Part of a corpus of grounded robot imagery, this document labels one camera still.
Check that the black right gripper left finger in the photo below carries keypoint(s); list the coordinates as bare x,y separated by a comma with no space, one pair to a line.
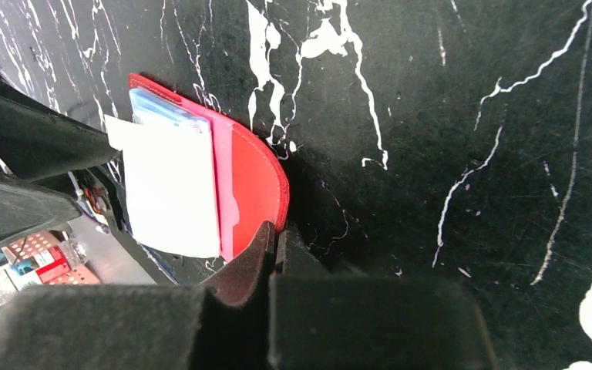
220,323

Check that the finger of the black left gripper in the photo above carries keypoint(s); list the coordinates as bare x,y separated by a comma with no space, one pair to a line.
26,208
36,142

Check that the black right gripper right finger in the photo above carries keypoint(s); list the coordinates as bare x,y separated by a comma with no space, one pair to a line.
320,320

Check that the red leather card holder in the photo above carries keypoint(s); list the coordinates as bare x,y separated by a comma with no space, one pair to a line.
197,183

